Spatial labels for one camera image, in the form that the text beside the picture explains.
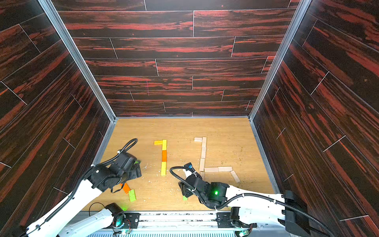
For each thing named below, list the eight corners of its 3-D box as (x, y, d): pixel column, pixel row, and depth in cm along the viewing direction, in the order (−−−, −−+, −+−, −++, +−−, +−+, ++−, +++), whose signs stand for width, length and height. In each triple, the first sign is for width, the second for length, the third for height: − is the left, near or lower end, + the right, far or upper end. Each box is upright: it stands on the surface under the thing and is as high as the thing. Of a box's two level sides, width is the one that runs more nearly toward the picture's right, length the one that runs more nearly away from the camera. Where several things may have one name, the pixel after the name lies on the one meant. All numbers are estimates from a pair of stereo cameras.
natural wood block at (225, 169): (218, 171, 94) (219, 169, 92) (218, 168, 95) (218, 166, 93) (231, 171, 94) (232, 169, 92) (230, 168, 95) (232, 166, 93)
